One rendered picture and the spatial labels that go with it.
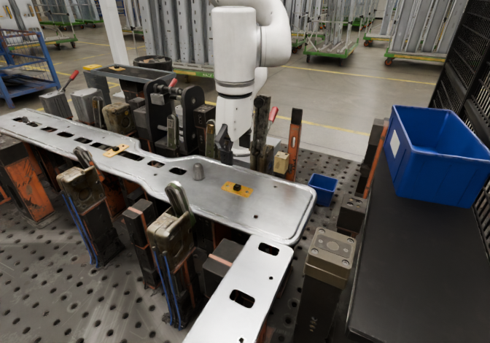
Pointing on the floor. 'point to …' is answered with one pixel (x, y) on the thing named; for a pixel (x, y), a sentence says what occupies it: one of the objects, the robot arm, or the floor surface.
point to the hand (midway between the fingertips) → (236, 152)
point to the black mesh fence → (467, 100)
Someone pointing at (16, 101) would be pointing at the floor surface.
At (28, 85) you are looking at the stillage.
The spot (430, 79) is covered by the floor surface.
